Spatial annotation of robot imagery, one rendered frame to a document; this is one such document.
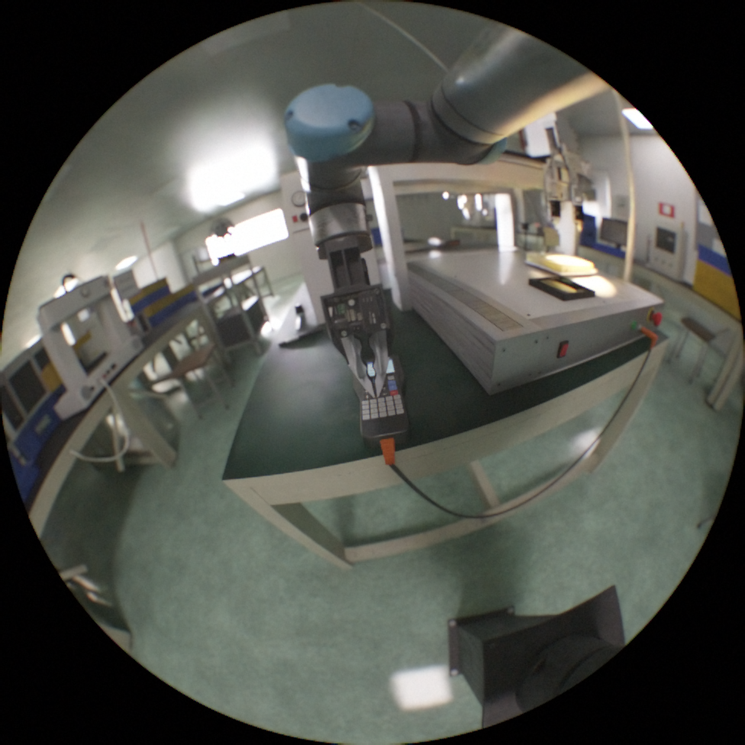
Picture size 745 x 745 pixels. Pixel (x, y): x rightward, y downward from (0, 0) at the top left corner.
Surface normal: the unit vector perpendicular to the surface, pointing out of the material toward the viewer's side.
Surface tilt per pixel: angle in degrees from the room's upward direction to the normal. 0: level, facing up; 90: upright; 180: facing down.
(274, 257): 90
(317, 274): 90
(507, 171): 90
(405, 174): 90
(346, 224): 76
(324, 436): 0
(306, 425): 0
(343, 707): 0
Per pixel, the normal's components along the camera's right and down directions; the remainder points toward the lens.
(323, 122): 0.12, 0.30
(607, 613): -0.18, -0.81
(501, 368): 0.15, 0.54
